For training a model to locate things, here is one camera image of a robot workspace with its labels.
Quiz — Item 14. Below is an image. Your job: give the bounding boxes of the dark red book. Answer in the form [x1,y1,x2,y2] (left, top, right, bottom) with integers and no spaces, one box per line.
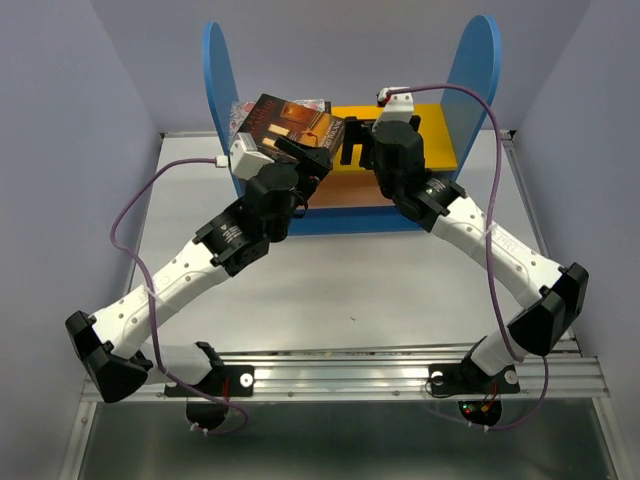
[237,93,345,159]

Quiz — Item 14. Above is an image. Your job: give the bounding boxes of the Little Women floral book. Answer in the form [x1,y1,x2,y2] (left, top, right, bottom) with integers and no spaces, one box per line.
[228,99,332,143]

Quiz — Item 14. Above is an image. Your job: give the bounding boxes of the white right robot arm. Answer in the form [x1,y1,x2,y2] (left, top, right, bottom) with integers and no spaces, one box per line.
[342,116,589,390]

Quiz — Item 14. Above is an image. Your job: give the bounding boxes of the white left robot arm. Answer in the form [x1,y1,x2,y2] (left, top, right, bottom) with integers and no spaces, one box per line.
[65,133,331,403]

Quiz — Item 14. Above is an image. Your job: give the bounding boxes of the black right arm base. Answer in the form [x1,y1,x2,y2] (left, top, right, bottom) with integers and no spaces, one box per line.
[425,341,521,430]

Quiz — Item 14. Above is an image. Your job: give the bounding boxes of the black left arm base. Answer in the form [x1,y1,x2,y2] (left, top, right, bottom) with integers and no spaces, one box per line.
[164,342,255,436]

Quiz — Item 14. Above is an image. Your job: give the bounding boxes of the blue yellow wooden bookshelf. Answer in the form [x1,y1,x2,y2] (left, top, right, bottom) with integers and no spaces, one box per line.
[202,15,502,236]

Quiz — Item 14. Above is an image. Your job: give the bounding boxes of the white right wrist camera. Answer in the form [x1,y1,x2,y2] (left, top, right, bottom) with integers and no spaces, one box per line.
[377,87,414,122]

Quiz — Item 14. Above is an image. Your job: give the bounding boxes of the aluminium mounting rail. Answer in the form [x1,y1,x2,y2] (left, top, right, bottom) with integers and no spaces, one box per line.
[221,340,609,403]

